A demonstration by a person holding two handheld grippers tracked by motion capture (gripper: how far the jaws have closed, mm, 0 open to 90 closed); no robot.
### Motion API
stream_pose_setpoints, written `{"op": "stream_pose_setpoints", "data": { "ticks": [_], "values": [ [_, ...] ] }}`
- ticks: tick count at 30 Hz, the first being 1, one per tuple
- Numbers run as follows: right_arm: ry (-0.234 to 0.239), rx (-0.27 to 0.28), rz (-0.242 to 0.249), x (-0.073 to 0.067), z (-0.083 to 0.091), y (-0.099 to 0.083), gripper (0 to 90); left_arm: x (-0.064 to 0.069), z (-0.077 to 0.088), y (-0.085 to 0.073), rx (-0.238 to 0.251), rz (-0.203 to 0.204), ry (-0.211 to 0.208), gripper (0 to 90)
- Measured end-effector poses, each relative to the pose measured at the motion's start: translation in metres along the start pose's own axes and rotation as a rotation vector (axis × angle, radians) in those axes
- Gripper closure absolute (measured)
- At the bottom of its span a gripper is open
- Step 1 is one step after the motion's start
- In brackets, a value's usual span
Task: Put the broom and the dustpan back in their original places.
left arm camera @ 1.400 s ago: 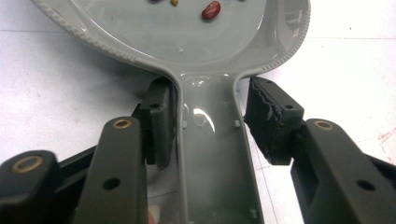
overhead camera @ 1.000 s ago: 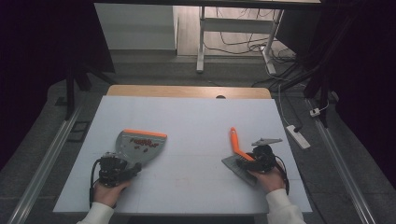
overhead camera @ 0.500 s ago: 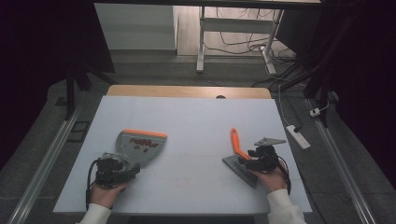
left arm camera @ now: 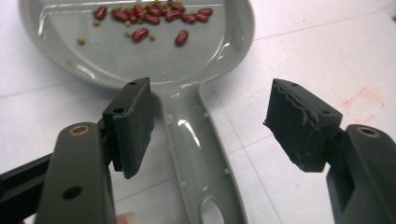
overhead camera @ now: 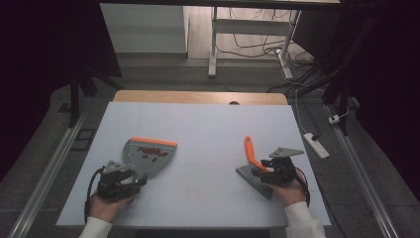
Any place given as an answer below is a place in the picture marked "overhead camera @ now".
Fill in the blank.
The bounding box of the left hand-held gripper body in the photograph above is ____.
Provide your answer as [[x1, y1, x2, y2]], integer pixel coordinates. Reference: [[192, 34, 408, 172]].
[[96, 160, 142, 201]]

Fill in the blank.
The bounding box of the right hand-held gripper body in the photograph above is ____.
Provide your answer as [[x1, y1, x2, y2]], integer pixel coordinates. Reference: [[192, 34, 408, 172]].
[[263, 146, 305, 186]]

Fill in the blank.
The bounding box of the orange-handled grey brush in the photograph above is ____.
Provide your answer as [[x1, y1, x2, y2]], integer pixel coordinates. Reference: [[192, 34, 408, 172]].
[[235, 135, 275, 200]]

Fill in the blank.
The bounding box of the grey dustpan with orange edge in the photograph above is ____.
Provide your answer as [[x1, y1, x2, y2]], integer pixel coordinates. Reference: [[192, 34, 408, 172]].
[[121, 136, 179, 181]]

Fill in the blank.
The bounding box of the pile of red beans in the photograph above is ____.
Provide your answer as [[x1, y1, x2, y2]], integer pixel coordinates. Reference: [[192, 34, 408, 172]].
[[137, 146, 169, 164]]

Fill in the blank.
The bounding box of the person's left hand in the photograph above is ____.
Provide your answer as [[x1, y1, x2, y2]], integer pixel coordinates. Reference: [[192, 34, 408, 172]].
[[88, 192, 136, 224]]

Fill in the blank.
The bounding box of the person's right hand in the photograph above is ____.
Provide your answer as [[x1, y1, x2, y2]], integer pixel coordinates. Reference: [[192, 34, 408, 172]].
[[270, 171, 310, 207]]

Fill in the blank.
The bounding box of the white power strip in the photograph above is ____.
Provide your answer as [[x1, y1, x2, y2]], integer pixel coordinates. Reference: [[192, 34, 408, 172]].
[[303, 132, 331, 160]]

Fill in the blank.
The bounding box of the white table board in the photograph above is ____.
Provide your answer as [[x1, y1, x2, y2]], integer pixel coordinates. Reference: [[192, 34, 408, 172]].
[[55, 100, 332, 230]]

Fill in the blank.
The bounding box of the black tripod stand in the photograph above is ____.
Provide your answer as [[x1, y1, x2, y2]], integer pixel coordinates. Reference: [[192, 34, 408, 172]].
[[286, 63, 352, 137], [66, 63, 127, 129]]

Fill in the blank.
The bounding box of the wooden table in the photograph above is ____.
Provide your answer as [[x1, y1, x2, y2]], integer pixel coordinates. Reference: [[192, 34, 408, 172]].
[[113, 89, 289, 106]]

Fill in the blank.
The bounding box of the white cabinet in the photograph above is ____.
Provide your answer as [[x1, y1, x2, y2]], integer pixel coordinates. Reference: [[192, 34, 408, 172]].
[[99, 3, 190, 55]]

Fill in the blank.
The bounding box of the dark curtain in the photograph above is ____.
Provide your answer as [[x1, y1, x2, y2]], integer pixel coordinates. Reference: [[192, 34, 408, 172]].
[[0, 0, 123, 182], [291, 0, 420, 194]]

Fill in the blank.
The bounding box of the black plugged cable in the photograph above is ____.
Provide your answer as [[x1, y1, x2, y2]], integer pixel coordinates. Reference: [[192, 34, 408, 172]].
[[300, 97, 322, 142]]

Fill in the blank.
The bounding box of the black rectangular floor frame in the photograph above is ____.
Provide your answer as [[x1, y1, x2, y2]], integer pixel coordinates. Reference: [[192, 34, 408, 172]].
[[70, 127, 97, 153]]

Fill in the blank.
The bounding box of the aluminium floor rail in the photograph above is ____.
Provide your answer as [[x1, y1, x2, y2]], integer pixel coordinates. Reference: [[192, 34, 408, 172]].
[[6, 109, 89, 238], [324, 104, 401, 238]]

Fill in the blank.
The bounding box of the tangle of black floor cables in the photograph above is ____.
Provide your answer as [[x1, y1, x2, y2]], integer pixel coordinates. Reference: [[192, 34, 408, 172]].
[[216, 7, 315, 68]]

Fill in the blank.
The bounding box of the white desk frame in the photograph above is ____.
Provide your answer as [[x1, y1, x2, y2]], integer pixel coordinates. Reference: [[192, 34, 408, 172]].
[[207, 6, 302, 80]]

